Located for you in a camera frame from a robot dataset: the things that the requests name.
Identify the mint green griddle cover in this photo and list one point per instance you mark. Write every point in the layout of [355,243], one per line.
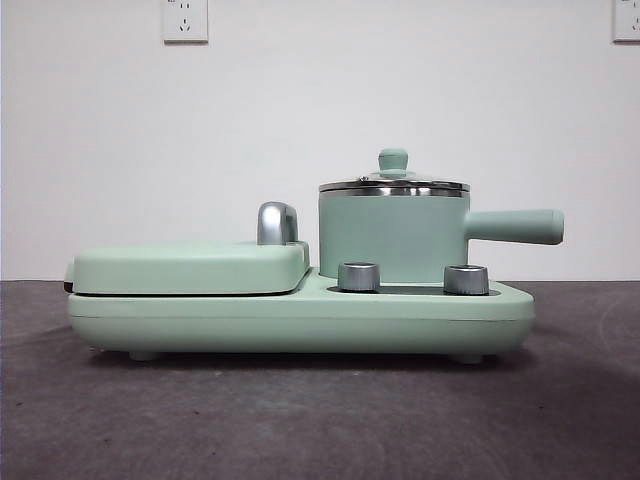
[180,267]

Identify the mint green steamer pot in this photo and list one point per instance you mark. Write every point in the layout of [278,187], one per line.
[390,230]

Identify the mint green breakfast maker base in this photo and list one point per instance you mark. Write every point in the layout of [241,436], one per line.
[200,320]

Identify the silver control knob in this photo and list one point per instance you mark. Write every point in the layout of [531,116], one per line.
[358,277]
[466,281]

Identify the glass pot lid green knob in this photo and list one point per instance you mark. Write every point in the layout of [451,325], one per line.
[394,159]

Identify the white wall socket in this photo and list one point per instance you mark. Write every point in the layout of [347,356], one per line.
[184,22]
[627,22]

